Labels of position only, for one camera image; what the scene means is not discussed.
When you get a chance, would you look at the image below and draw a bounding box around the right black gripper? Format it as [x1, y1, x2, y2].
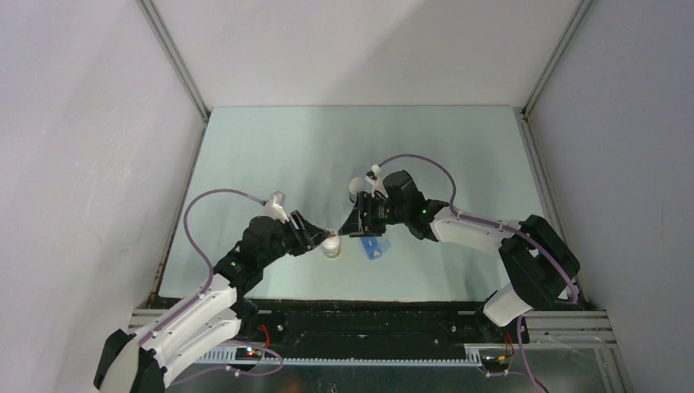
[338, 191, 408, 237]

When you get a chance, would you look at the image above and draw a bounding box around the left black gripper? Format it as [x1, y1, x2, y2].
[259, 210, 330, 268]

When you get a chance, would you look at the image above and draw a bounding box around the white bottle orange label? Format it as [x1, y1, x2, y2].
[321, 229, 341, 259]

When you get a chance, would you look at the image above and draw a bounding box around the blue pill organizer box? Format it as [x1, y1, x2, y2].
[359, 237, 391, 260]

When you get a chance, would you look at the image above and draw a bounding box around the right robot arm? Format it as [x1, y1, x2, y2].
[338, 170, 580, 342]

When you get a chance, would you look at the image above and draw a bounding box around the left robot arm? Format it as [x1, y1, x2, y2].
[93, 211, 331, 392]

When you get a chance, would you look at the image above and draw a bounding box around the white pill bottle blue label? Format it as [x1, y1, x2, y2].
[349, 177, 369, 203]

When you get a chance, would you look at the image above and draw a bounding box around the left control board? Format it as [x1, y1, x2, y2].
[235, 346, 264, 361]

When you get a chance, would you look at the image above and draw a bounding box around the control board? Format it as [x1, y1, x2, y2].
[480, 355, 512, 365]
[235, 346, 264, 361]

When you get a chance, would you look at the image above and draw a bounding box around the right control board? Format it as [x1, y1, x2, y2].
[480, 355, 512, 365]

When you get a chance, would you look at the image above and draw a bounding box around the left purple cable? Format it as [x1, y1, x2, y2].
[137, 188, 283, 381]

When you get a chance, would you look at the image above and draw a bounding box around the purple cable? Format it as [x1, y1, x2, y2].
[376, 154, 580, 305]
[137, 188, 283, 381]

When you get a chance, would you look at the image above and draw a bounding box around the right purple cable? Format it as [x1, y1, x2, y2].
[376, 154, 580, 305]

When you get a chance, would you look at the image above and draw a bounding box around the left aluminium frame post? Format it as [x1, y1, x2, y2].
[136, 0, 211, 122]

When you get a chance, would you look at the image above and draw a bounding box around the aluminium frame post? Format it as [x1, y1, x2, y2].
[520, 0, 595, 121]
[136, 0, 211, 122]

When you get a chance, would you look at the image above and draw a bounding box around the right aluminium frame post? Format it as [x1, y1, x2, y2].
[520, 0, 595, 121]

